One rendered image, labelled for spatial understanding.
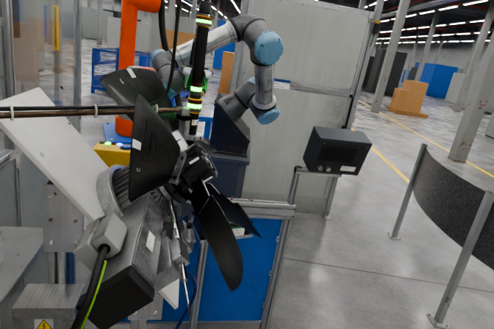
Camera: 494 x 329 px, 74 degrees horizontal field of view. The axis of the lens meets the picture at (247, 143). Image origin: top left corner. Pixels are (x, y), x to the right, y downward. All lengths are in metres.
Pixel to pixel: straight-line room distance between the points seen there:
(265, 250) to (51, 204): 1.08
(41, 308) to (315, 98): 2.56
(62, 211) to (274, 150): 2.33
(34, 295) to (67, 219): 0.23
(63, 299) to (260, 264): 1.01
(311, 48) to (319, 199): 1.49
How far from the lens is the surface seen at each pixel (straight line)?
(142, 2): 4.93
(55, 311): 1.08
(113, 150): 1.44
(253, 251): 1.74
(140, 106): 0.72
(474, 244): 2.51
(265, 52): 1.29
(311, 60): 3.00
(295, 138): 3.10
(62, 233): 1.04
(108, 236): 0.74
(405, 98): 13.27
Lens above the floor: 1.57
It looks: 17 degrees down
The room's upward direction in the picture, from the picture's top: 9 degrees clockwise
